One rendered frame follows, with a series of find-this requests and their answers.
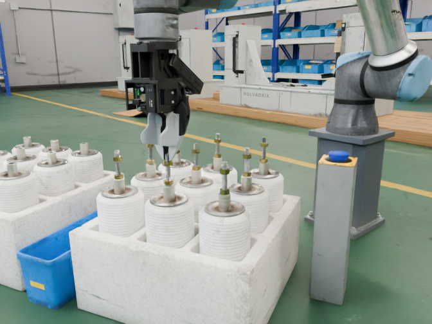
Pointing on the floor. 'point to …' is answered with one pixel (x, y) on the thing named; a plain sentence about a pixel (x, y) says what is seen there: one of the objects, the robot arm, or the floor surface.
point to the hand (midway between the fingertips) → (169, 152)
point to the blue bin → (51, 267)
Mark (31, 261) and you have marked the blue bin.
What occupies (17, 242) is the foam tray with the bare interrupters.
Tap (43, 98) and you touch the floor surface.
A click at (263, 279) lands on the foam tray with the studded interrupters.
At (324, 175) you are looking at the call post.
